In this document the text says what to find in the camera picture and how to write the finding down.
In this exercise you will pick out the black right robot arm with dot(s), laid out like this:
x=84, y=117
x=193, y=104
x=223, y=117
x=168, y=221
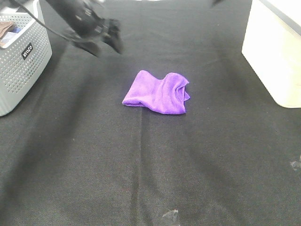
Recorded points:
x=215, y=2

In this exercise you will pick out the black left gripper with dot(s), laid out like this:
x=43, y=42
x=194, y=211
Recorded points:
x=106, y=30

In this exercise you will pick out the clear tape piece front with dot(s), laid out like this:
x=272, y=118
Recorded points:
x=171, y=217

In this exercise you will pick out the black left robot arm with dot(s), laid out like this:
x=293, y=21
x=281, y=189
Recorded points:
x=87, y=27

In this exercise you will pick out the blue cloth in basket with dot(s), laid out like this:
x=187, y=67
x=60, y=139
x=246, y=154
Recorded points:
x=14, y=33

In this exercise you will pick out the black table cover cloth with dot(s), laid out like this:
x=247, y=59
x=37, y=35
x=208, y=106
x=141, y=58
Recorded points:
x=71, y=154

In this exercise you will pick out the white plastic storage box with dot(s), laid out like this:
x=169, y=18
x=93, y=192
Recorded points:
x=272, y=47

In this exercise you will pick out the brown cloth in basket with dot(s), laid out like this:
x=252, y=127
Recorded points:
x=4, y=28

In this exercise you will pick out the clear tape piece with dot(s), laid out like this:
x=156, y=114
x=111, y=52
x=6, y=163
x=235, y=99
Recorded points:
x=171, y=217
x=296, y=165

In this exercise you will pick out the clear tape piece right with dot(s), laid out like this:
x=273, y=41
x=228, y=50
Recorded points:
x=296, y=165

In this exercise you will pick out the purple microfiber towel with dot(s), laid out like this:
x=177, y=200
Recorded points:
x=165, y=96

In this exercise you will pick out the grey perforated plastic basket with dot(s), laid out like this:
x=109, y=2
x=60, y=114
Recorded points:
x=23, y=57

